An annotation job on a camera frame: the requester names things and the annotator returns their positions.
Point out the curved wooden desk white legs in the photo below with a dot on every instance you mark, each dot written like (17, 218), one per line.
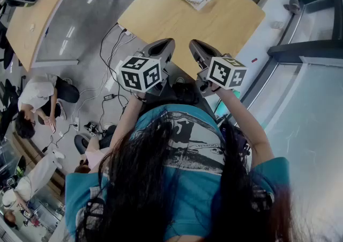
(26, 37)

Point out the smartphone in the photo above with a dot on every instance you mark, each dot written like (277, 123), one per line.
(52, 127)

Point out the black office chair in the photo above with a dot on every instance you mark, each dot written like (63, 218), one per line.
(8, 106)

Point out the white wall socket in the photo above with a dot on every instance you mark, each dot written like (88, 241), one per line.
(278, 25)

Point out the person's teal printed shirt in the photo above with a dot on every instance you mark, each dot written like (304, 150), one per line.
(193, 203)

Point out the person's left forearm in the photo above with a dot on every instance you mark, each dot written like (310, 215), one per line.
(126, 128)

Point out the small white box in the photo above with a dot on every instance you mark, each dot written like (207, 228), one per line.
(32, 26)

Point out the teal plastic container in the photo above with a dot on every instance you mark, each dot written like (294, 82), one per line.
(220, 108)

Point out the person's dark trousers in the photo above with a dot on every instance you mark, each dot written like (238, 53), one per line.
(158, 102)

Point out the idle grey gripper device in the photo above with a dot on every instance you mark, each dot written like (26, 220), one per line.
(92, 128)

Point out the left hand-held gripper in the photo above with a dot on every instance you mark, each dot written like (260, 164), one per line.
(139, 74)

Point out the white power strip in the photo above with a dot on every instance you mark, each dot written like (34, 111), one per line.
(127, 32)
(77, 124)

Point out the black power adapter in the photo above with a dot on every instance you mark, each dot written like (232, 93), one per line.
(109, 97)

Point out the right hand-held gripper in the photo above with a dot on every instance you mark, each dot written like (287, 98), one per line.
(225, 73)

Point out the dark wrist band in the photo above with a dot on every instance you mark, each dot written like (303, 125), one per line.
(215, 89)

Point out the person's right forearm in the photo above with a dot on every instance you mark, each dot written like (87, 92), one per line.
(246, 123)

